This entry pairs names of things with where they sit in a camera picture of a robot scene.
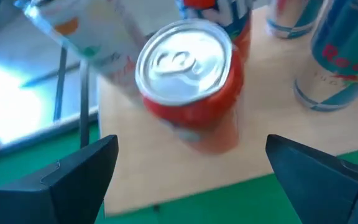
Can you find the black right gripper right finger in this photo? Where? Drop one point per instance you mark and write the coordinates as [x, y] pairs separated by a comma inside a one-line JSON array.
[[328, 193]]

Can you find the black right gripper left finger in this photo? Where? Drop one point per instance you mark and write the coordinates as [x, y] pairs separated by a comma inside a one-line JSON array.
[[51, 199]]

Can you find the blue silver Red Bull can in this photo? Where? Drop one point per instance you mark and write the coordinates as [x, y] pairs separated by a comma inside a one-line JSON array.
[[291, 18], [343, 53]]

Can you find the white Celsius can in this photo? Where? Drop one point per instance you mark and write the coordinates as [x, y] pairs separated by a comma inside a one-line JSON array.
[[98, 37]]

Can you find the red Coca-Cola can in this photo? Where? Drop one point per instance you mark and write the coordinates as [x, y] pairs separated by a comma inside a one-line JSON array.
[[225, 15], [183, 62]]

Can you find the wooden shelf with black frame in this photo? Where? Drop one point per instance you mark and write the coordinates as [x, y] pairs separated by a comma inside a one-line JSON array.
[[259, 130]]

